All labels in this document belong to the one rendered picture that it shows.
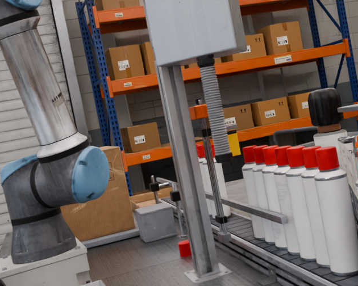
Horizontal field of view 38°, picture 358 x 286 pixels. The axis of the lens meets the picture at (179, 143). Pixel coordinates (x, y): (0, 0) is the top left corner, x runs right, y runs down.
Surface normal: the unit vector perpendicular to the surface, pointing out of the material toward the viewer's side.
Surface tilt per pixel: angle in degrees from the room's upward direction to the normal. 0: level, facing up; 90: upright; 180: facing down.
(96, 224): 90
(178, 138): 90
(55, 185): 99
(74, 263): 90
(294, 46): 90
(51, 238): 70
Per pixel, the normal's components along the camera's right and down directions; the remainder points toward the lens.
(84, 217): 0.26, 0.00
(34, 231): 0.00, -0.29
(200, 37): -0.33, 0.11
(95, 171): 0.90, -0.07
